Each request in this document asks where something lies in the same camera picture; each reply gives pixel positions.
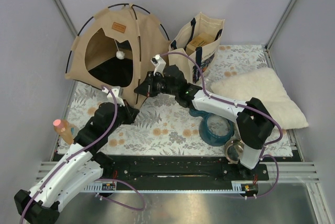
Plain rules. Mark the cream canvas tote bag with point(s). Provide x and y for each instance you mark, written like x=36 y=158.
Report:
x=196 y=63

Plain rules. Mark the pink cap juice bottle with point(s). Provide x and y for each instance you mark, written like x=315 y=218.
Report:
x=66 y=130

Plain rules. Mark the white slotted cable duct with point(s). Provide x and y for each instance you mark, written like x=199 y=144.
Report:
x=165 y=187

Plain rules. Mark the steel pet bowl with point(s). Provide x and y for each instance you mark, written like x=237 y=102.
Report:
x=233 y=150

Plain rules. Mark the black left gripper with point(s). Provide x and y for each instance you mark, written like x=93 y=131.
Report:
x=131 y=112

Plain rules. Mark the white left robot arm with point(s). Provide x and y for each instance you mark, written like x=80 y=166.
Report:
x=84 y=168

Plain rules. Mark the white pompom toy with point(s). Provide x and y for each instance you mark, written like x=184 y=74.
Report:
x=120 y=55

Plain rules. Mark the cream fluffy pillow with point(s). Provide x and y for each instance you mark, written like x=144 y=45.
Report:
x=265 y=85

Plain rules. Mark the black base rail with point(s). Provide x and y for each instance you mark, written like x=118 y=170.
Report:
x=149 y=169

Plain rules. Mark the floral patterned mat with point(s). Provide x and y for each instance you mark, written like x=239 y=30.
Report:
x=162 y=126

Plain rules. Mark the aluminium frame rail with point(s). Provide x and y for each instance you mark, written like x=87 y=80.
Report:
x=290 y=172

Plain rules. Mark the teal double pet bowl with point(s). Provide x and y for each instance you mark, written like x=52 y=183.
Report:
x=213 y=129

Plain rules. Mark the brown cardboard box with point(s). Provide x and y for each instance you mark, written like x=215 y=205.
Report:
x=199 y=41

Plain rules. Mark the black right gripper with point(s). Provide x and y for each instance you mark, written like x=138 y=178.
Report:
x=147 y=88

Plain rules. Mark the beige fabric pet tent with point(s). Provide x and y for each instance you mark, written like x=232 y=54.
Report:
x=92 y=59

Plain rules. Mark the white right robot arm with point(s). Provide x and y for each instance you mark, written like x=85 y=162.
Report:
x=253 y=121

